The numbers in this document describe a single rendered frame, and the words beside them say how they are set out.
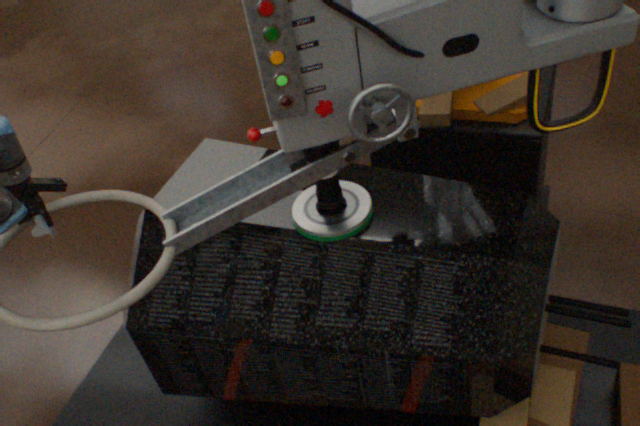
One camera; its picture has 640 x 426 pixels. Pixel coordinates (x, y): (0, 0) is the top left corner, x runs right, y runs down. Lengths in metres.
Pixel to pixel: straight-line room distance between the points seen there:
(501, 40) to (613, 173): 1.84
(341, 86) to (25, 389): 1.95
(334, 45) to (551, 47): 0.51
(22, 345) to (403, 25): 2.21
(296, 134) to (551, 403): 1.15
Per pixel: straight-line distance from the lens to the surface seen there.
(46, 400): 2.78
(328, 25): 1.30
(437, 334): 1.60
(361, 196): 1.70
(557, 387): 2.12
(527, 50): 1.52
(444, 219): 1.66
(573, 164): 3.26
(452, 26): 1.41
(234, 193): 1.66
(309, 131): 1.41
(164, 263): 1.58
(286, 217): 1.73
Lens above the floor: 2.00
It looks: 41 degrees down
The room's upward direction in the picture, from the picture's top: 11 degrees counter-clockwise
